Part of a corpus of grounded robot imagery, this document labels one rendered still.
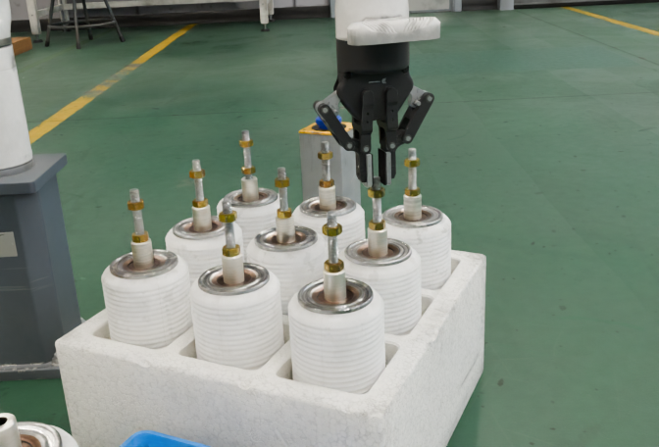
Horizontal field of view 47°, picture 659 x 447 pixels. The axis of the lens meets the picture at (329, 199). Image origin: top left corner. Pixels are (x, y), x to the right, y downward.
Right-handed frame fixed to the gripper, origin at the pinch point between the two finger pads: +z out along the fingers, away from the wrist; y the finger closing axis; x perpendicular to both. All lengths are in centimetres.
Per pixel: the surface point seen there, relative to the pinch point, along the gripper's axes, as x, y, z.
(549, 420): 3.7, -21.1, 35.0
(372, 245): 0.8, 1.0, 8.7
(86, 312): -50, 35, 35
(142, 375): 1.8, 27.2, 18.8
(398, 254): 2.1, -1.6, 9.6
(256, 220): -19.7, 10.0, 11.4
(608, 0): -431, -344, 32
